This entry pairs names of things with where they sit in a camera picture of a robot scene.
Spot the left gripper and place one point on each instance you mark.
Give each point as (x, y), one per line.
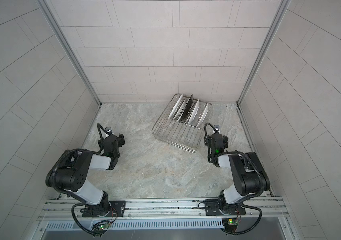
(120, 139)

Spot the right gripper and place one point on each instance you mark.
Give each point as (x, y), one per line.
(218, 139)

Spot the dark rimmed beige plate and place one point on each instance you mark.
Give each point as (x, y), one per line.
(187, 109)

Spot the blue striped white plate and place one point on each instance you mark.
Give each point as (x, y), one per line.
(180, 111)

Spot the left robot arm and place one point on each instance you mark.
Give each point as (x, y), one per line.
(69, 174)

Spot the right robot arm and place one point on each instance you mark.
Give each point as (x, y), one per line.
(249, 177)

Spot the red rimmed text plate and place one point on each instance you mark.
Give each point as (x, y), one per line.
(203, 115)

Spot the white red-pattern plate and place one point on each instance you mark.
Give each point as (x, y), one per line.
(193, 113)

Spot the watermelon pattern plate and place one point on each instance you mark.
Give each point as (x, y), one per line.
(175, 107)

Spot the left circuit board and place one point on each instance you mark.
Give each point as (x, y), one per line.
(102, 226)

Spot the circuit board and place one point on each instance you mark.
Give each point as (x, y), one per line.
(230, 225)
(102, 226)

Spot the right circuit board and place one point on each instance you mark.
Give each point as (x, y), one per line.
(230, 225)

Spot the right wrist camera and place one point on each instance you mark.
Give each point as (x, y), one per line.
(216, 128)

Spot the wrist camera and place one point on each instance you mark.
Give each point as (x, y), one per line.
(108, 131)
(216, 128)

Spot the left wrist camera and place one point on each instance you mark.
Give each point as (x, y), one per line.
(108, 131)

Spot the wire dish rack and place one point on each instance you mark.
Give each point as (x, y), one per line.
(181, 135)

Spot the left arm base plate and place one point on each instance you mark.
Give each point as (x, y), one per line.
(111, 209)

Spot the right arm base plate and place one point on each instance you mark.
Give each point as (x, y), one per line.
(216, 207)

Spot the aluminium mounting rail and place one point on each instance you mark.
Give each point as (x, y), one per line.
(190, 208)

